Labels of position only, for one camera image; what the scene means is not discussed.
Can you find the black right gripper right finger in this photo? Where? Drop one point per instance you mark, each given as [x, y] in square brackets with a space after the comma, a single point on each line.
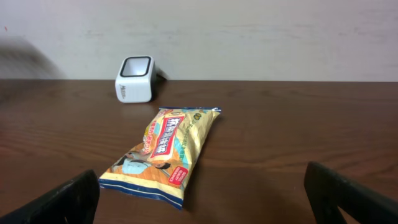
[329, 192]

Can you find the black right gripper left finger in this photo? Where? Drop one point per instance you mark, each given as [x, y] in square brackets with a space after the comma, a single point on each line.
[75, 201]

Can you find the yellow snack bag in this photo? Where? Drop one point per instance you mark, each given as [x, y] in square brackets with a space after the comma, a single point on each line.
[161, 165]

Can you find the white barcode scanner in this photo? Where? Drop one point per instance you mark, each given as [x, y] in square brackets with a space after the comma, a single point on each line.
[135, 80]

